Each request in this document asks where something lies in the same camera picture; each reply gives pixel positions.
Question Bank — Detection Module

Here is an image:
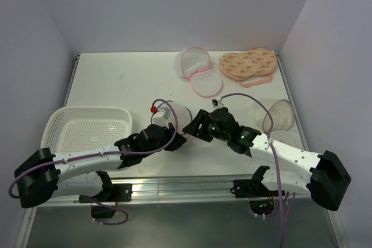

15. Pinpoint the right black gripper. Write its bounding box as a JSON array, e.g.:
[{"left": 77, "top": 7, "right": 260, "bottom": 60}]
[{"left": 183, "top": 109, "right": 230, "bottom": 142}]

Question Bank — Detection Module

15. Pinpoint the grey trimmed mesh laundry bag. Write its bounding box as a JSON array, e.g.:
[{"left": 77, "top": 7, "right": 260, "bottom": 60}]
[{"left": 167, "top": 100, "right": 192, "bottom": 141}]

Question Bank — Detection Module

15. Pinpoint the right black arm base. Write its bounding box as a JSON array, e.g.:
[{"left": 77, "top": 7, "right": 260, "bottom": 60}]
[{"left": 230, "top": 174, "right": 278, "bottom": 215}]

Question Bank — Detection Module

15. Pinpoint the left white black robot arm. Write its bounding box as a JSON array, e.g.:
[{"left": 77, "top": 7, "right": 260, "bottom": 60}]
[{"left": 8, "top": 124, "right": 187, "bottom": 209}]

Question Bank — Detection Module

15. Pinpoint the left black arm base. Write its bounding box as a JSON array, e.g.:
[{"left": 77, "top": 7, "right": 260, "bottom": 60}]
[{"left": 78, "top": 184, "right": 133, "bottom": 226}]

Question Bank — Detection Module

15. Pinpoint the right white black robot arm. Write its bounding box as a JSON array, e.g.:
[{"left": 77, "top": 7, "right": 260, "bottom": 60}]
[{"left": 183, "top": 107, "right": 351, "bottom": 211}]

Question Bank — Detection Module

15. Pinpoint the pink trimmed mesh laundry bag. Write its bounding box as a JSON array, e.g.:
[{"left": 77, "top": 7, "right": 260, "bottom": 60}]
[{"left": 173, "top": 46, "right": 223, "bottom": 98}]

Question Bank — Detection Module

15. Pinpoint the peach patterned laundry bag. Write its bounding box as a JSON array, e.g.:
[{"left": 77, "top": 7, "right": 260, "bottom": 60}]
[{"left": 219, "top": 48, "right": 278, "bottom": 88}]

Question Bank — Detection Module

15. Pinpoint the clear mesh laundry bag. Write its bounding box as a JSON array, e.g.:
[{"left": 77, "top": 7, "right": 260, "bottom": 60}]
[{"left": 250, "top": 98, "right": 303, "bottom": 149}]

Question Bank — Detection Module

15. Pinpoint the white plastic basket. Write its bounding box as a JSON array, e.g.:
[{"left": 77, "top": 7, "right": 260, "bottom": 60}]
[{"left": 40, "top": 106, "right": 133, "bottom": 153}]

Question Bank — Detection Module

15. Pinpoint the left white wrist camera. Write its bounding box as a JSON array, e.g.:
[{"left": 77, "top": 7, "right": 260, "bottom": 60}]
[{"left": 151, "top": 106, "right": 171, "bottom": 127}]

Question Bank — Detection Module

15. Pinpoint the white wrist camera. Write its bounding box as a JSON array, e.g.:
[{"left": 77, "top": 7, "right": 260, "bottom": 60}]
[
  {"left": 151, "top": 106, "right": 171, "bottom": 127},
  {"left": 212, "top": 98, "right": 224, "bottom": 110}
]

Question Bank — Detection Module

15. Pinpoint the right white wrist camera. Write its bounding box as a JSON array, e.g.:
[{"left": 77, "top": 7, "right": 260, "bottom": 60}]
[{"left": 212, "top": 98, "right": 224, "bottom": 110}]

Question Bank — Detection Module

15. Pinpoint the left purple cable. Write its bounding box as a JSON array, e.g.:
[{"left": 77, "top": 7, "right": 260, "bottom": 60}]
[{"left": 8, "top": 99, "right": 178, "bottom": 227}]

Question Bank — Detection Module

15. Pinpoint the aluminium mounting rail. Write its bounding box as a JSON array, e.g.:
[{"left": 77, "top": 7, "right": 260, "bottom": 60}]
[{"left": 27, "top": 175, "right": 291, "bottom": 207}]

